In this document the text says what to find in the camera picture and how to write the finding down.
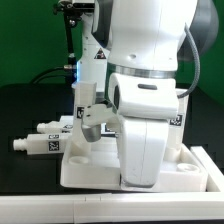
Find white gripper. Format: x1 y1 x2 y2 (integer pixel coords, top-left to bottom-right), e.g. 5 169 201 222
81 104 169 188

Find white fiducial marker sheet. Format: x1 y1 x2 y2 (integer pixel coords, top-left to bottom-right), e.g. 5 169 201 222
59 115 115 137

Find white square desk top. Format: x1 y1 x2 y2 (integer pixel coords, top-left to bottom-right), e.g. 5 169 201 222
60 137 208 192

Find black cables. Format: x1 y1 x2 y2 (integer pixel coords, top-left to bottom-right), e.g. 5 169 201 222
30 23 202 100

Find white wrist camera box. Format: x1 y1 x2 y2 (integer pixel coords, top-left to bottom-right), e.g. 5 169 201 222
108 73 179 119

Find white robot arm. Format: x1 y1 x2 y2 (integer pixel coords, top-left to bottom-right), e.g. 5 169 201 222
82 0 219 188

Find white L-shaped fence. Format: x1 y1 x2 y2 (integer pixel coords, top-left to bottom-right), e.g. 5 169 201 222
0 147 224 224

